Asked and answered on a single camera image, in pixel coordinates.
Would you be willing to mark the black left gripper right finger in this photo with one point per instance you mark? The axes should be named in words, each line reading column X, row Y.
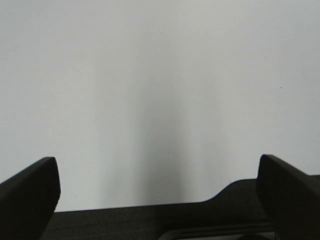
column 290, row 197

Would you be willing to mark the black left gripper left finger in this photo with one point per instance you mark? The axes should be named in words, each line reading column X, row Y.
column 28, row 200

